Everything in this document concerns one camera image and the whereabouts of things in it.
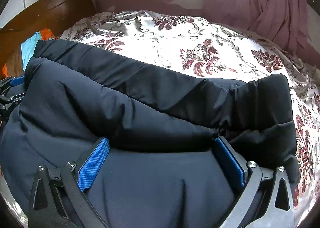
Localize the orange blue brown pillow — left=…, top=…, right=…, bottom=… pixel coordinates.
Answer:
left=2, top=28, right=56, bottom=78

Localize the floral white bed quilt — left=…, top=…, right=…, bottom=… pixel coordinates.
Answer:
left=1, top=11, right=319, bottom=227

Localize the dark navy padded jacket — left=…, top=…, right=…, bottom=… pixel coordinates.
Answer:
left=1, top=40, right=299, bottom=227

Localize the pink tied curtain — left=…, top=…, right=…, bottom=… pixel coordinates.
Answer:
left=202, top=0, right=316, bottom=58

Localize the brown wooden headboard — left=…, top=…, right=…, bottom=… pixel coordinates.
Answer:
left=1, top=0, right=95, bottom=79

